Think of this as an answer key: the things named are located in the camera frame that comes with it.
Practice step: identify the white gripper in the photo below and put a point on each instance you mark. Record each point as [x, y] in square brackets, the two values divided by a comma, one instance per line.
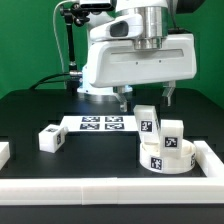
[113, 60]

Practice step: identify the white round stool seat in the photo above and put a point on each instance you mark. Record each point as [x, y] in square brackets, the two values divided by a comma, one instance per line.
[151, 159]

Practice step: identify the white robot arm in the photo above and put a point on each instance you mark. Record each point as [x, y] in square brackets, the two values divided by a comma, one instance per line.
[156, 15]

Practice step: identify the white marker sheet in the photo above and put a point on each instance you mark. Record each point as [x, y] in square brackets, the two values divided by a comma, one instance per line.
[123, 123]

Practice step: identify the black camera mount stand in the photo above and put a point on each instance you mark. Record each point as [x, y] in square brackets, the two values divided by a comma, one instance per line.
[78, 14]

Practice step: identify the white obstacle frame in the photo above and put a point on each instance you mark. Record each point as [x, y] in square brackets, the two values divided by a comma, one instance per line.
[91, 191]

